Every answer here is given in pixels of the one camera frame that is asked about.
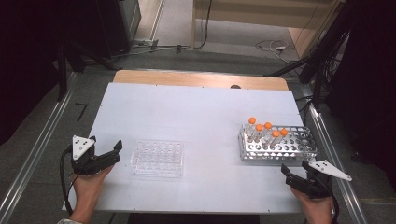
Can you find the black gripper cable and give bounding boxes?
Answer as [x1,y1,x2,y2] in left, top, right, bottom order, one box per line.
[317,176,341,224]
[59,146,75,217]

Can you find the clear plastic tube rack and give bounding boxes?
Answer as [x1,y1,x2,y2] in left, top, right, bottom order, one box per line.
[130,140,185,179]

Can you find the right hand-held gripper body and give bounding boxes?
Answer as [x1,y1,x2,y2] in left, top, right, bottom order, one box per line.
[292,159,353,200]

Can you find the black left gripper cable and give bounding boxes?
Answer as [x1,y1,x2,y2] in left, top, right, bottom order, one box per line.
[59,146,75,217]

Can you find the white coiled cable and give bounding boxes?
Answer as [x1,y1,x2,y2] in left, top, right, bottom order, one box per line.
[255,38,301,65]

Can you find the black metal stand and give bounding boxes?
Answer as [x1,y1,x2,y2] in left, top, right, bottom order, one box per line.
[55,40,120,103]

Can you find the black stand with cables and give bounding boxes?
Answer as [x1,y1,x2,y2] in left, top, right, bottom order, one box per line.
[263,0,354,110]

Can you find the metal tube rack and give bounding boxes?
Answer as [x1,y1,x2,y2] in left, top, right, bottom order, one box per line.
[237,123,319,162]

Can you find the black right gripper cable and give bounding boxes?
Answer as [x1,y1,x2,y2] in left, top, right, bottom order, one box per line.
[317,176,341,224]

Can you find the grey floor cables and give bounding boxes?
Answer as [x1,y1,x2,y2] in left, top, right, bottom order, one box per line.
[111,38,194,59]

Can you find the black cabinet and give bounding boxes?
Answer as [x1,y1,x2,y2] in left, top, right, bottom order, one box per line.
[92,0,143,59]

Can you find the black hanging cable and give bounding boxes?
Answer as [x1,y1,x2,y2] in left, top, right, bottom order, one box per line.
[198,0,214,49]

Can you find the white board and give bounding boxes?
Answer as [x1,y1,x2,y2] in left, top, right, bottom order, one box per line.
[61,82,334,216]

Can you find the light wooden furniture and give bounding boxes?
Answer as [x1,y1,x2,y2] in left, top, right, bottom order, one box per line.
[191,0,346,60]

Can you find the person's right hand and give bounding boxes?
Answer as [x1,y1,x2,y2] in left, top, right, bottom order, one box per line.
[290,186,335,224]

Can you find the aluminium floor rail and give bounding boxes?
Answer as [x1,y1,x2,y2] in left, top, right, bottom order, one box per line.
[0,72,78,224]
[303,90,369,224]

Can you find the person's left hand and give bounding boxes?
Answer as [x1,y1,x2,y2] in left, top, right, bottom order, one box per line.
[72,165,115,217]

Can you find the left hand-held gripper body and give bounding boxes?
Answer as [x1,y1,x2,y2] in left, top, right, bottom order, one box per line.
[70,134,108,176]

